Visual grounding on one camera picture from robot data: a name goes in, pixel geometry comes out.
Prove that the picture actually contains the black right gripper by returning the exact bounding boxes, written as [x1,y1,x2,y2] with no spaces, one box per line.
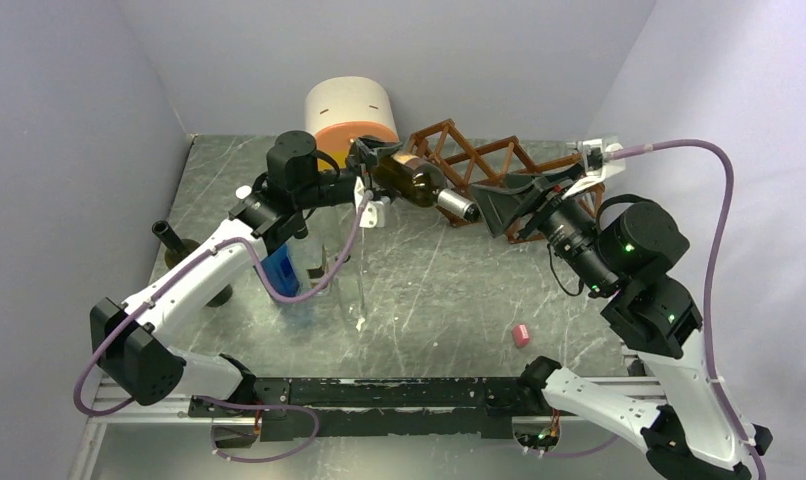
[466,160,616,293]

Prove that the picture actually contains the dark labelled wine bottle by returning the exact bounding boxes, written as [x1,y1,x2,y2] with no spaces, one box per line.
[371,152,480,222]

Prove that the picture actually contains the clear glass bottle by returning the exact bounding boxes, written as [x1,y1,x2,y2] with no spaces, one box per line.
[335,254,365,326]

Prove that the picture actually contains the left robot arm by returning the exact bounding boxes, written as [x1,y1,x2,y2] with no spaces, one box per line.
[88,130,402,416]

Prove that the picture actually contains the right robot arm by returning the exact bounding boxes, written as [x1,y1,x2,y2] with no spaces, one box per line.
[470,175,772,479]

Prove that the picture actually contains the brown wooden wine rack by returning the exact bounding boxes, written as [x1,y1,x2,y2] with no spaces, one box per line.
[402,118,606,245]

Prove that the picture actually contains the clear labelled liquor bottle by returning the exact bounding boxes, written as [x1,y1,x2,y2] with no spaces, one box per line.
[290,228,327,294]

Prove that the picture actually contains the white bottle cap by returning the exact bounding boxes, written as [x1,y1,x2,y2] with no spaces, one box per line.
[235,185,252,200]

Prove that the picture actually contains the blue square glass bottle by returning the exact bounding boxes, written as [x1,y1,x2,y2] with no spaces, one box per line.
[261,245,300,304]

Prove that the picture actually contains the dark green wine bottle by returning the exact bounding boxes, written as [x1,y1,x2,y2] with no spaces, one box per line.
[151,220,233,308]

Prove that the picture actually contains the cream orange drawer cabinet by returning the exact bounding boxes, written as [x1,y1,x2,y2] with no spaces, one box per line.
[304,76,399,166]

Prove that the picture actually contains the pink eraser block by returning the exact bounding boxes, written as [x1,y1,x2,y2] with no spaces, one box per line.
[512,324,531,349]

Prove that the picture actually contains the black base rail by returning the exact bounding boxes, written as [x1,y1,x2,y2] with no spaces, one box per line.
[188,377,554,441]

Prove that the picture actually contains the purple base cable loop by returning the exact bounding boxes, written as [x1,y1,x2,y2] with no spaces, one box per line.
[210,405,321,464]

